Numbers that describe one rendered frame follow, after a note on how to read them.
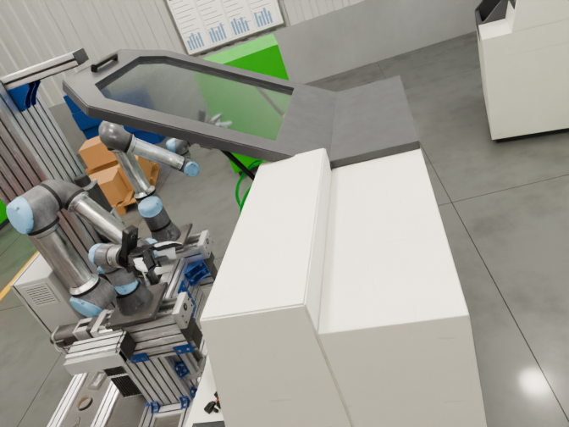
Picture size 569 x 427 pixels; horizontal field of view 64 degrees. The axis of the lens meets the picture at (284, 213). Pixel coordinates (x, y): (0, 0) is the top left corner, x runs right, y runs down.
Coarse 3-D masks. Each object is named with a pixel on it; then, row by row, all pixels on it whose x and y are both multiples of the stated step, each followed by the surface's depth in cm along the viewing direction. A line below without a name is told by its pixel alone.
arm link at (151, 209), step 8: (144, 200) 230; (152, 200) 228; (160, 200) 230; (144, 208) 224; (152, 208) 224; (160, 208) 227; (144, 216) 225; (152, 216) 225; (160, 216) 227; (152, 224) 227; (160, 224) 228
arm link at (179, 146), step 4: (172, 140) 232; (176, 140) 232; (180, 140) 232; (168, 144) 231; (172, 144) 232; (176, 144) 232; (180, 144) 233; (184, 144) 233; (188, 144) 234; (168, 148) 232; (172, 148) 232; (176, 148) 233; (180, 148) 233; (184, 148) 234; (176, 152) 234; (180, 152) 234; (184, 152) 235
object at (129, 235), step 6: (126, 228) 138; (132, 228) 139; (138, 228) 140; (126, 234) 138; (132, 234) 138; (126, 240) 139; (132, 240) 141; (126, 246) 140; (132, 246) 142; (126, 252) 142; (126, 258) 143
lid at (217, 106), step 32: (96, 64) 165; (128, 64) 181; (160, 64) 192; (192, 64) 198; (224, 64) 204; (96, 96) 150; (128, 96) 159; (160, 96) 165; (192, 96) 171; (224, 96) 178; (256, 96) 185; (288, 96) 193; (320, 96) 196; (160, 128) 144; (192, 128) 145; (224, 128) 150; (256, 128) 159; (288, 128) 161; (320, 128) 167
